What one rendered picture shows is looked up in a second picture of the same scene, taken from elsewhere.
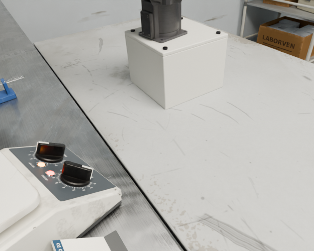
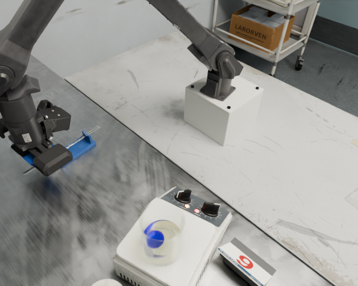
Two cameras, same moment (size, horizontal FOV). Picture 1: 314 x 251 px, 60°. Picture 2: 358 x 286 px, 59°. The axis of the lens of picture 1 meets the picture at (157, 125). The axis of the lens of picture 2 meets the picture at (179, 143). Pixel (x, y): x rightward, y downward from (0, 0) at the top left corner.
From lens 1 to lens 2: 0.37 m
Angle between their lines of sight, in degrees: 15
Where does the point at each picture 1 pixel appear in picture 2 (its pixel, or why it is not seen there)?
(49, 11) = not seen: hidden behind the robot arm
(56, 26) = not seen: hidden behind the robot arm
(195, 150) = (257, 177)
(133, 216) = (239, 227)
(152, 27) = (216, 91)
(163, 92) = (223, 135)
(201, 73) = (245, 117)
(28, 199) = (212, 230)
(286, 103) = (301, 133)
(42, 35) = not seen: hidden behind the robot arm
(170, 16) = (228, 82)
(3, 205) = (202, 235)
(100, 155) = (196, 189)
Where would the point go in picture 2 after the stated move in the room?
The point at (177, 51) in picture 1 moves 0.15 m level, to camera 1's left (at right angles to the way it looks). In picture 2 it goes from (237, 109) to (172, 119)
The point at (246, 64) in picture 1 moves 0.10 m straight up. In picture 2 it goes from (264, 97) to (273, 67)
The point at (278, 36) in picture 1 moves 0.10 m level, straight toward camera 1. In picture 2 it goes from (251, 26) to (250, 32)
